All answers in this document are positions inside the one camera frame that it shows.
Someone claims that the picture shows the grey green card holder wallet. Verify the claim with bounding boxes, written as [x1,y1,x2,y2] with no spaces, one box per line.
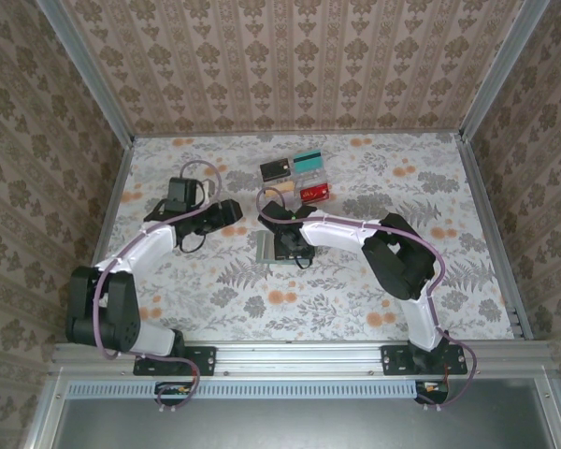
[255,230,318,267]

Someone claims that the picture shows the orange card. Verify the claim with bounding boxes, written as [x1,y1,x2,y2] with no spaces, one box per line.
[263,181,296,197]

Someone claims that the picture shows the red card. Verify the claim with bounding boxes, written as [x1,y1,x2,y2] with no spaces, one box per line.
[299,183,331,203]

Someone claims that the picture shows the clear acrylic card organizer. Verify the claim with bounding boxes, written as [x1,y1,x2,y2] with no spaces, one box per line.
[260,150,333,210]

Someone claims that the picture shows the teal card with black stripe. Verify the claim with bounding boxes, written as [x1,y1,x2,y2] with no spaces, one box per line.
[293,151,326,173]

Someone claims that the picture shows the floral patterned table cover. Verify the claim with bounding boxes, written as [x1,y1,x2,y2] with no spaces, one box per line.
[81,132,519,343]

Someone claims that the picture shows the black connector block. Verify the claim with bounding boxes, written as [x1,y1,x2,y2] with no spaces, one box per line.
[414,379,451,404]
[154,381,194,399]

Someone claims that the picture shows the grey steel sheet panel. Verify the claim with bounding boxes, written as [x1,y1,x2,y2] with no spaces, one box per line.
[50,378,561,449]

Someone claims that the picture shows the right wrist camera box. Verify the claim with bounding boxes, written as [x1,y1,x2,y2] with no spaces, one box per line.
[261,200,289,225]

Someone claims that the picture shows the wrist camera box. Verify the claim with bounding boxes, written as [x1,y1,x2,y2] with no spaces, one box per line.
[261,200,289,225]
[166,176,215,212]

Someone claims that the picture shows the thin black left gripper cable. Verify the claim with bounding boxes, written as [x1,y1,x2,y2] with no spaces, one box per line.
[176,231,208,254]

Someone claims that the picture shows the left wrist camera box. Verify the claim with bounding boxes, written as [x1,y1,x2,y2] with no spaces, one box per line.
[166,176,215,212]

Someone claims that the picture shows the aluminium table side rail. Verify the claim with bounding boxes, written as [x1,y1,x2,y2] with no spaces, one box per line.
[456,133,535,341]
[68,138,136,342]

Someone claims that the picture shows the long aluminium base rail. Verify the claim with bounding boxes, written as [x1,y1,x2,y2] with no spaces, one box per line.
[50,340,554,378]

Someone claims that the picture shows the thin aluminium rear rail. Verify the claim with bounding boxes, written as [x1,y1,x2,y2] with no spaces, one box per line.
[131,129,464,138]

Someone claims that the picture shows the grey slotted cable duct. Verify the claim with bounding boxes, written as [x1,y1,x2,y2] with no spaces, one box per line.
[66,379,422,399]

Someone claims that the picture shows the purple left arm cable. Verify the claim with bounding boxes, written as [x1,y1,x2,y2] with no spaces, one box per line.
[94,159,223,413]

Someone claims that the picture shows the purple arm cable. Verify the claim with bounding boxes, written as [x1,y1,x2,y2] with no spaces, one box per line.
[94,159,223,413]
[255,189,478,413]

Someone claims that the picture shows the aluminium corner post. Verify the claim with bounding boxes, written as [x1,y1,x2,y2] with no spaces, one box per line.
[458,0,552,141]
[35,0,137,144]

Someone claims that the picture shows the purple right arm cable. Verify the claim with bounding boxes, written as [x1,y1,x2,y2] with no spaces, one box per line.
[255,189,478,413]

